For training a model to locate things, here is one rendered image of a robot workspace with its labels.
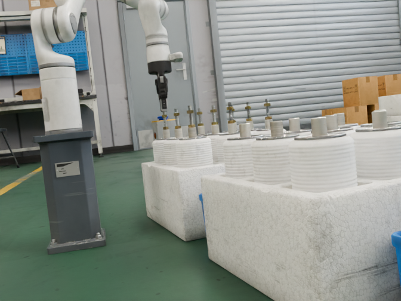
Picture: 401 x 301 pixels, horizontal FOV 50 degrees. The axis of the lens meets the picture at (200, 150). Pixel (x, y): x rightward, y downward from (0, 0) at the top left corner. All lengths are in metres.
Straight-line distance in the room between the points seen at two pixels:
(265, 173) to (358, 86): 4.20
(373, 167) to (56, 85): 0.80
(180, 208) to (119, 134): 5.08
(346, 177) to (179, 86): 5.68
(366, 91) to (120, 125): 3.23
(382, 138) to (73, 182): 0.76
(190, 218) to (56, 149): 0.38
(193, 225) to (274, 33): 5.80
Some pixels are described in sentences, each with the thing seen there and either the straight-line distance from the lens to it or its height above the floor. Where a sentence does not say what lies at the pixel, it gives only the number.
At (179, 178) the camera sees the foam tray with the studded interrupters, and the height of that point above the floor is 0.16.
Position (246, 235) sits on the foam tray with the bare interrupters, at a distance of 0.76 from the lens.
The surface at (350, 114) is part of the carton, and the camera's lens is 4.83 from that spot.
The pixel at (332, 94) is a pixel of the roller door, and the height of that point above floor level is 0.52.
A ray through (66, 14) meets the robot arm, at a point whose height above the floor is 0.60.
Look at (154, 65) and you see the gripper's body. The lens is 1.36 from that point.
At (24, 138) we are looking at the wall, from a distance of 6.21.
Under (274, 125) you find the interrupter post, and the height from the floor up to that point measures 0.27.
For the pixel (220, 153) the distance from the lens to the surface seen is 1.18.
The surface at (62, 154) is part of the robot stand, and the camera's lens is 1.15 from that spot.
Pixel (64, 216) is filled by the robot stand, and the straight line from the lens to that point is 1.17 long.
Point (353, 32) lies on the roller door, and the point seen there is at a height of 1.44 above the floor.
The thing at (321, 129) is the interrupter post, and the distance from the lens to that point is 0.66.
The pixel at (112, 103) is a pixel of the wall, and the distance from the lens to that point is 6.15.
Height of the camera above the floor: 0.29
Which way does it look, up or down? 4 degrees down
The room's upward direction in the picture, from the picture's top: 6 degrees counter-clockwise
